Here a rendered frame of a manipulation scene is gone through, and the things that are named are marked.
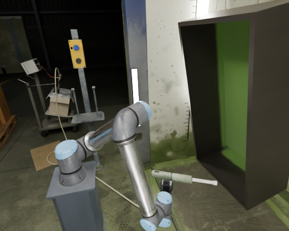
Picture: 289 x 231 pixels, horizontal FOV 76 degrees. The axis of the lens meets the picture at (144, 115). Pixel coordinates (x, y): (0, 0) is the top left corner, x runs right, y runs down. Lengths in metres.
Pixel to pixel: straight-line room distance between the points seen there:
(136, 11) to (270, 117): 1.34
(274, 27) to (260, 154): 0.66
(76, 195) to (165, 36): 1.53
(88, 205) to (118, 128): 0.78
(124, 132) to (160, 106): 1.22
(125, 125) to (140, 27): 1.18
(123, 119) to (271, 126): 0.79
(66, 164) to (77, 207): 0.33
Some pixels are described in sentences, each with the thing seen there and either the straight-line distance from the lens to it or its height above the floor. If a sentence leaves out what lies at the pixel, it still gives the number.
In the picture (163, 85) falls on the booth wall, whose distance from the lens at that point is 1.97.
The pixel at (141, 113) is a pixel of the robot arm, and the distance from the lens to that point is 0.92.
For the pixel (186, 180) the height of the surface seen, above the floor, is 0.57.
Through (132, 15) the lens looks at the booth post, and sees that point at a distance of 1.84.
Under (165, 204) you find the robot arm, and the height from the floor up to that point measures 0.68.
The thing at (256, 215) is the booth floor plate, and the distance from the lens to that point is 2.13.
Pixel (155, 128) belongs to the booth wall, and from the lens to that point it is 2.12.
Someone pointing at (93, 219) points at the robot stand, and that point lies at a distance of 1.61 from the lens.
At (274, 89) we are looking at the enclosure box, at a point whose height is 1.31.
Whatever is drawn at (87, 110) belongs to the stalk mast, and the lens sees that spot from 2.15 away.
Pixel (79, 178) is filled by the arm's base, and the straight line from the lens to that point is 1.43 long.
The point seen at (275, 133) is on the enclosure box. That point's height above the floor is 1.04.
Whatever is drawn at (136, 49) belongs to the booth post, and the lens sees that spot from 1.84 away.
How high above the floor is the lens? 1.57
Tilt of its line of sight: 24 degrees down
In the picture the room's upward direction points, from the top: 2 degrees counter-clockwise
